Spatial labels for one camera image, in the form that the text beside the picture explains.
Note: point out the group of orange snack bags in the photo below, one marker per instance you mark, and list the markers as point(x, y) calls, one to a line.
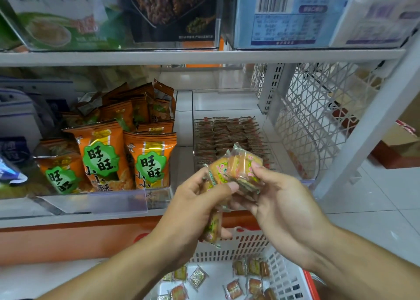
point(111, 155)

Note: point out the white basket with red rim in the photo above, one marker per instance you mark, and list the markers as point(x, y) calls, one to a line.
point(289, 273)

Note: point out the person's left hand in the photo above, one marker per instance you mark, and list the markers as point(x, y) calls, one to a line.
point(187, 221)

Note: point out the bundle of snack packets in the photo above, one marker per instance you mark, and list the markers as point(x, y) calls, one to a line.
point(233, 172)

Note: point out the blue white snack bag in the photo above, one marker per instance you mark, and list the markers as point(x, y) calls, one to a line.
point(10, 172)

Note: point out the black product box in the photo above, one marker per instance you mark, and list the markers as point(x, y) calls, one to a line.
point(170, 11)

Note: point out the white perforated side panel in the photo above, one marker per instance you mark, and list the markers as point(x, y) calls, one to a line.
point(321, 112)

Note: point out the row of small snack packets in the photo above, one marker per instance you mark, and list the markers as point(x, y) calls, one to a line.
point(226, 136)

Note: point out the white metal shelf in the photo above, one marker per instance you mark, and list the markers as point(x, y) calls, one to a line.
point(197, 57)

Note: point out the orange shelf base panel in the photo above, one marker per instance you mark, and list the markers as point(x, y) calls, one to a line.
point(65, 244)

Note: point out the blue product box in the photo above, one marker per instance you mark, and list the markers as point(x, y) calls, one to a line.
point(289, 17)

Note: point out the pile of small snack packets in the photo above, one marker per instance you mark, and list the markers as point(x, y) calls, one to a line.
point(239, 280)

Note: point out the dark green product bag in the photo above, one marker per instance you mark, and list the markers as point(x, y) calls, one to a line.
point(8, 30)

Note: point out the green white product box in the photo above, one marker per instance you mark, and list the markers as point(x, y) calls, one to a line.
point(65, 17)

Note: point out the brown cardboard box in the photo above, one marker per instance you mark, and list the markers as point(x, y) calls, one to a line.
point(400, 145)

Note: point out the person's right hand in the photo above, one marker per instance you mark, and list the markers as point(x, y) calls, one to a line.
point(289, 211)

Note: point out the clear plastic shelf front guard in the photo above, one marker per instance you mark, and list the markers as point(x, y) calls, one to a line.
point(79, 203)

